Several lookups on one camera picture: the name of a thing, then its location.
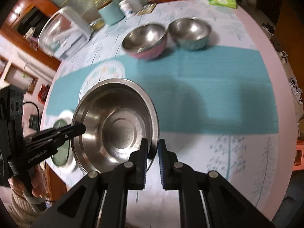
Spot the patterned white deep plate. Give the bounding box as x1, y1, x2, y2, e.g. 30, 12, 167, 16
78, 60, 125, 101

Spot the black cable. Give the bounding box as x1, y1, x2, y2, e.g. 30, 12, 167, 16
23, 101, 41, 131

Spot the teal canister brown lid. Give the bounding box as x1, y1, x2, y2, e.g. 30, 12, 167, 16
98, 1, 125, 26

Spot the tree print tablecloth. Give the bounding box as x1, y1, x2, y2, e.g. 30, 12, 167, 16
41, 0, 297, 219

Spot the white pill bottle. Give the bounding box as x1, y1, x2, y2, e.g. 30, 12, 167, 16
119, 0, 135, 18

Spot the green plate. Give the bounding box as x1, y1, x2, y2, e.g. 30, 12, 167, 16
51, 119, 74, 167

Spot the gold blister pack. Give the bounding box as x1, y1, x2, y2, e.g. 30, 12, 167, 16
137, 3, 157, 15

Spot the large steel bowl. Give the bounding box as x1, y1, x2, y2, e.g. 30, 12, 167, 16
71, 78, 159, 173

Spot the left hand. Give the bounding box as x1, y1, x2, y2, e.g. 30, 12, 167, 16
8, 165, 47, 199

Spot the small glass jar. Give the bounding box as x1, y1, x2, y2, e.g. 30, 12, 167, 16
90, 18, 105, 31

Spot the pink steel bowl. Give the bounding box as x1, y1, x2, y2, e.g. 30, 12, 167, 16
122, 23, 167, 60

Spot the large white plate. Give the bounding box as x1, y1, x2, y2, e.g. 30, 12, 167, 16
44, 110, 76, 175

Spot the white clear storage box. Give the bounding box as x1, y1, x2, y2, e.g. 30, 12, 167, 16
38, 6, 91, 61

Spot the small green steel bowl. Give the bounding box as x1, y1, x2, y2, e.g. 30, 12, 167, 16
167, 17, 212, 51

